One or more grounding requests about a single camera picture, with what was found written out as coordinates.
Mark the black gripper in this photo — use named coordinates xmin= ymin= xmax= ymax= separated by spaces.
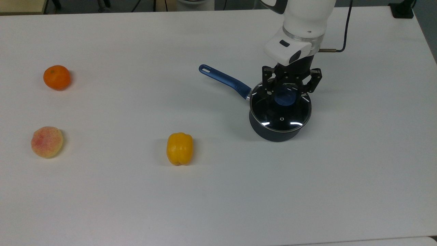
xmin=262 ymin=55 xmax=323 ymax=96

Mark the glass lid with blue knob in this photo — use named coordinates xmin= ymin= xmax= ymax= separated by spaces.
xmin=250 ymin=82 xmax=312 ymax=133

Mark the dark blue saucepan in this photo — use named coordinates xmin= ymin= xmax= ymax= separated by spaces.
xmin=199 ymin=64 xmax=312 ymax=142

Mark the yellow bell pepper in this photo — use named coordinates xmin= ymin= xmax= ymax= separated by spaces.
xmin=166 ymin=133 xmax=194 ymax=166

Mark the black clamp block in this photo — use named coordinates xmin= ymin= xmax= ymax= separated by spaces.
xmin=389 ymin=1 xmax=415 ymax=19

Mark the orange mandarin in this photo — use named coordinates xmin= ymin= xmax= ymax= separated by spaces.
xmin=43 ymin=65 xmax=71 ymax=91

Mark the pink yellow peach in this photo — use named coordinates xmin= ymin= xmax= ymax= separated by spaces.
xmin=31 ymin=126 xmax=64 ymax=159

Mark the light wooden board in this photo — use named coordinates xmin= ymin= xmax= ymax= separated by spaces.
xmin=0 ymin=0 xmax=47 ymax=14

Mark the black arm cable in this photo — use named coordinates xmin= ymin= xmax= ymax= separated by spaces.
xmin=319 ymin=0 xmax=354 ymax=53

